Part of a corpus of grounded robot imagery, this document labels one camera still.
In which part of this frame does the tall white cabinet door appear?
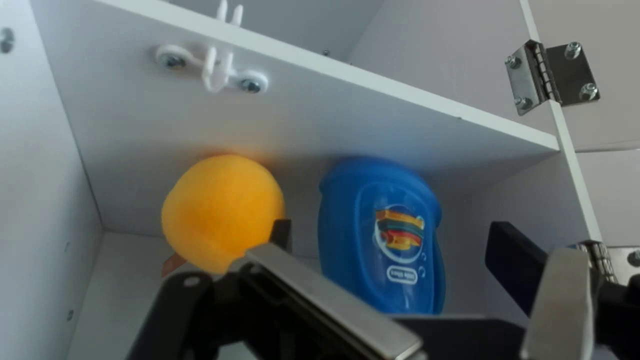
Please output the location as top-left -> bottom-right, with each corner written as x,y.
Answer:
527,0 -> 640,258

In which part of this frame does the silver door hinge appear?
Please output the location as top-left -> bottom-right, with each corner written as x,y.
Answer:
577,237 -> 640,285
504,37 -> 603,117

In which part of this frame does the white plastic door catch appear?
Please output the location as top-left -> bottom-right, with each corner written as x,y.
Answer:
155,0 -> 272,94

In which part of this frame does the yellow round toy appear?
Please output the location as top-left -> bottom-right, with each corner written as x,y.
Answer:
160,154 -> 289,275

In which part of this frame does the white toy kitchen cabinet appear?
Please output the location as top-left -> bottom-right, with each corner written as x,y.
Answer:
0,0 -> 640,360

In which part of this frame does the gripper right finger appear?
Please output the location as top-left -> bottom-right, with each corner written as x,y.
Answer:
485,219 -> 640,360

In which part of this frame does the blue toy detergent bottle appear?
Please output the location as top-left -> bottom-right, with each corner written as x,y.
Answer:
316,156 -> 448,315

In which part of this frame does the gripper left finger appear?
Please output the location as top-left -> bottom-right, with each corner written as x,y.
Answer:
126,217 -> 428,360

